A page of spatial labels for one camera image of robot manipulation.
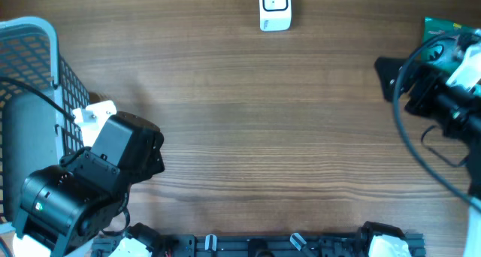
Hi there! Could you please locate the green 3M gloves package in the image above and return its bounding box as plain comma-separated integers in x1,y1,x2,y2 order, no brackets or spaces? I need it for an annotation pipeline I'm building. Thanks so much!
420,17,480,74

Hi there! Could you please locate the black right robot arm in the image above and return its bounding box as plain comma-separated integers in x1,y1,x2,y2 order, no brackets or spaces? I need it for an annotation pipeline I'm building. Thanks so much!
374,57,480,256

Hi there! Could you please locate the white barcode scanner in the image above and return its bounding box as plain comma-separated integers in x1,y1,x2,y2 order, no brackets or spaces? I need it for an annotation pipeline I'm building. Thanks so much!
259,0,292,32

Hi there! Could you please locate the grey plastic shopping basket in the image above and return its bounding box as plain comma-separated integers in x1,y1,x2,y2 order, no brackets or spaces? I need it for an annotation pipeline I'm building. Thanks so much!
1,17,90,223

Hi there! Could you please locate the black left camera cable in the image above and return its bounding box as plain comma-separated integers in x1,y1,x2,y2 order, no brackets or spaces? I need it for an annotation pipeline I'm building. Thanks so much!
0,75,76,122

